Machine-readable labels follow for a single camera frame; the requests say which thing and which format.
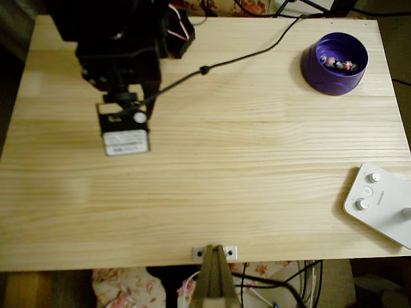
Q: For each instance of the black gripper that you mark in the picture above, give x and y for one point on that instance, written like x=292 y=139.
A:
x=150 y=94

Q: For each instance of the colourful candy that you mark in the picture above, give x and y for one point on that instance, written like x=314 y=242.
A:
x=340 y=65

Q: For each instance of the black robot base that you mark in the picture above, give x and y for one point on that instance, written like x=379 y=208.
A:
x=184 y=45

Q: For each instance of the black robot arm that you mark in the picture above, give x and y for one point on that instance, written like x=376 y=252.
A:
x=96 y=19

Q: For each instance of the purple plastic bowl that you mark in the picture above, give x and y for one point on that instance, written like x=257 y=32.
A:
x=334 y=86

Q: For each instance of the floral cushion with red flowers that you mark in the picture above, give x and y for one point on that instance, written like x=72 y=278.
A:
x=250 y=6

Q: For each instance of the grey fabric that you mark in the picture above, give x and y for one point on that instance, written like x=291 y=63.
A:
x=16 y=25

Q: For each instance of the black tripod stand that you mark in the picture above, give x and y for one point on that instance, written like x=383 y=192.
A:
x=308 y=3

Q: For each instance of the floral cloth with pink roses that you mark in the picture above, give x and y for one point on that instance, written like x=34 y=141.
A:
x=122 y=288

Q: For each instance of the white lamp base with knobs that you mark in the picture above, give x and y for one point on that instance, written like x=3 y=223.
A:
x=379 y=205

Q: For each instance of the grey metal bracket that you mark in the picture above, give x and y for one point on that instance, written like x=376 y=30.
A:
x=232 y=253

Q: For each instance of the table clamp with bracket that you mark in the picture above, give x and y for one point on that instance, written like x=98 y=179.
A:
x=213 y=282

